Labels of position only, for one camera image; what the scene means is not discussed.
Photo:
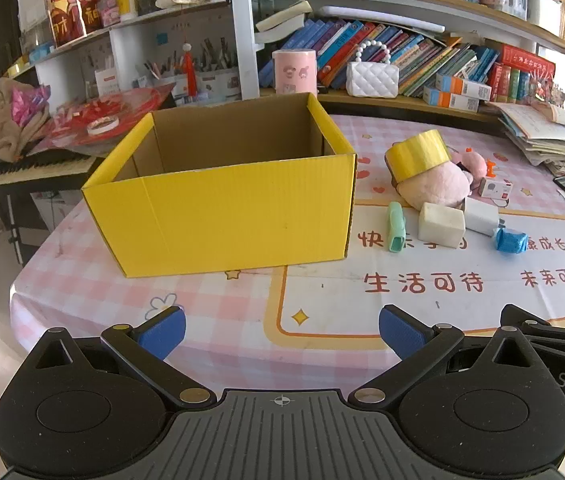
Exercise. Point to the yellow tape roll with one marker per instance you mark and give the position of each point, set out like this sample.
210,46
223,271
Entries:
417,157

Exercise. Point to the pen holder with pens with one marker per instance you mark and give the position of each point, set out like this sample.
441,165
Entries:
212,80

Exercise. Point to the pink foil wrapper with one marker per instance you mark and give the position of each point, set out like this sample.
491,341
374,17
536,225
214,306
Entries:
30,105

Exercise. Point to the red foil packaging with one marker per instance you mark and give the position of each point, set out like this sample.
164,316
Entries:
132,107

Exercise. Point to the stack of papers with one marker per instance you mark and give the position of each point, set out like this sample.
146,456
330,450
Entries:
547,135

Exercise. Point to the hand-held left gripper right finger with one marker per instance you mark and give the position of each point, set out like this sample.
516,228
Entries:
402,334

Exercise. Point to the yellow cardboard box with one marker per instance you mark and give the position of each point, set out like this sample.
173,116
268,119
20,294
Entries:
212,220

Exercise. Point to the long white bar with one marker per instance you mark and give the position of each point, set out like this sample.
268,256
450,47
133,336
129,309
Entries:
382,15

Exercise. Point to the small white box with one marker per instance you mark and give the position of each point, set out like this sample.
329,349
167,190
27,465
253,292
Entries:
495,189

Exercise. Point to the orange white carton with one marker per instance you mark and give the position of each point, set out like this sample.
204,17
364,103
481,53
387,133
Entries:
450,100
465,85

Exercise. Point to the white quilted handbag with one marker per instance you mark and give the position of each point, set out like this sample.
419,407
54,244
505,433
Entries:
372,80

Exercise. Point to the white wooden bookshelf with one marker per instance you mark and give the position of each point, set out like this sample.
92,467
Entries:
242,35

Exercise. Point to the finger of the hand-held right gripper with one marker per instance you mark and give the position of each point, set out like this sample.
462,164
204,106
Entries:
517,312
562,342

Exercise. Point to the blue candy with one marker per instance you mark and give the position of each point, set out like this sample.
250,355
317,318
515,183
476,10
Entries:
510,241

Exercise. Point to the piano keyboard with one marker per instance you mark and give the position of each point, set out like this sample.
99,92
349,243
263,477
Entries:
22,170

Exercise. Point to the black keyboard stand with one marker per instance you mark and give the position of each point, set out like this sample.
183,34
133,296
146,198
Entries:
20,230

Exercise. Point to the pink cylinder container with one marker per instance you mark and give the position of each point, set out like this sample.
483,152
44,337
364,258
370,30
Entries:
295,72

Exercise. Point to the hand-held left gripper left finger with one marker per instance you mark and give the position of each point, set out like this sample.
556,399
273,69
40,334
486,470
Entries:
162,334

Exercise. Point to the white yellow bottle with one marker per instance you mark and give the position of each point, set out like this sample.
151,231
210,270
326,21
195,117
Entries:
125,2

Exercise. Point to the red thick book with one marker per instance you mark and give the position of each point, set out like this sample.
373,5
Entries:
527,60

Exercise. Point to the red tassel ornament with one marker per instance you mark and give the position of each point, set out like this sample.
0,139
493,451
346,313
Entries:
190,67

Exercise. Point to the white tape roll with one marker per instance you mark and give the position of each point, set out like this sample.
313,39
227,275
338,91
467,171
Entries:
102,126

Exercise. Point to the white charger block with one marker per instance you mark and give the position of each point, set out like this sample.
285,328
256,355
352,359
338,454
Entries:
480,215

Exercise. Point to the pink plush toy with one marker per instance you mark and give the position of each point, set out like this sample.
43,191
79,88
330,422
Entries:
437,187

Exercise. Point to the cream eraser block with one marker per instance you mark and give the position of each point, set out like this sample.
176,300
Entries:
440,225

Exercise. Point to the row of colourful books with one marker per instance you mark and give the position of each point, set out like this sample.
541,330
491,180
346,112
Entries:
422,60

